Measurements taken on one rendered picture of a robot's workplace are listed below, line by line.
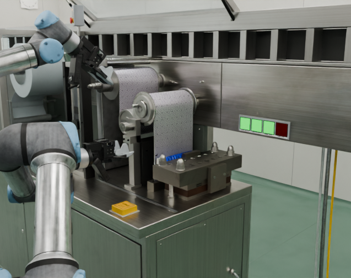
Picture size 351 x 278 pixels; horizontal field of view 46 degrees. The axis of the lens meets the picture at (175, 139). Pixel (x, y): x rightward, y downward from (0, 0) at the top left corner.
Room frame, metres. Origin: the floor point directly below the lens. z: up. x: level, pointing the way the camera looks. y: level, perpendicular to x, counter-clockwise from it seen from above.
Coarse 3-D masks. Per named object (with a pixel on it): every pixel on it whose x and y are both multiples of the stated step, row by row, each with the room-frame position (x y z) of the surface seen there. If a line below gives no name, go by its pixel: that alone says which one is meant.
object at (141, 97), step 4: (140, 96) 1.75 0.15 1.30; (144, 96) 1.73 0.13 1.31; (136, 100) 1.76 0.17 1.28; (144, 100) 1.72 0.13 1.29; (148, 100) 1.71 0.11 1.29; (148, 104) 1.71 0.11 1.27; (148, 108) 1.71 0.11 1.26; (152, 108) 1.70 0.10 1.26; (148, 112) 1.71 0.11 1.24; (152, 112) 1.70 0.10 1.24; (136, 116) 1.77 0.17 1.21; (148, 116) 1.71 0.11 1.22; (144, 120) 1.73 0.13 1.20; (148, 120) 1.72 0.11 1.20
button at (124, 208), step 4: (116, 204) 1.48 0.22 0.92; (120, 204) 1.48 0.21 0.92; (124, 204) 1.48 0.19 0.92; (128, 204) 1.48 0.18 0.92; (132, 204) 1.48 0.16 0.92; (112, 208) 1.46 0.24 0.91; (116, 208) 1.44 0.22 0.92; (120, 208) 1.43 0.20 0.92; (124, 208) 1.43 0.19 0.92; (128, 208) 1.44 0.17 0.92; (132, 208) 1.45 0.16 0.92; (136, 208) 1.46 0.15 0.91; (116, 212) 1.45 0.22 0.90; (120, 212) 1.43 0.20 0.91; (124, 212) 1.42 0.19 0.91; (128, 212) 1.44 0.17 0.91
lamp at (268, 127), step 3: (264, 123) 1.68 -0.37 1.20; (267, 123) 1.67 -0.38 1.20; (270, 123) 1.66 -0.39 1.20; (273, 123) 1.65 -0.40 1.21; (264, 126) 1.68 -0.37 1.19; (267, 126) 1.67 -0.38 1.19; (270, 126) 1.66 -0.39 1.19; (273, 126) 1.65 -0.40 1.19; (264, 129) 1.68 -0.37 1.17; (267, 129) 1.67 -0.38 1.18; (270, 129) 1.66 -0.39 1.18; (273, 129) 1.65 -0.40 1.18; (264, 132) 1.68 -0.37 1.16; (267, 132) 1.67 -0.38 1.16; (270, 132) 1.66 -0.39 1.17; (273, 132) 1.65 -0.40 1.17
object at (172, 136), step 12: (168, 120) 1.76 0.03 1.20; (180, 120) 1.81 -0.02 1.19; (192, 120) 1.87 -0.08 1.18; (156, 132) 1.71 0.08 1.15; (168, 132) 1.76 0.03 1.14; (180, 132) 1.81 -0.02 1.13; (192, 132) 1.87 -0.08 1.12; (156, 144) 1.71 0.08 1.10; (168, 144) 1.76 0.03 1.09; (180, 144) 1.81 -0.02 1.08; (192, 144) 1.87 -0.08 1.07; (156, 156) 1.71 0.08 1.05
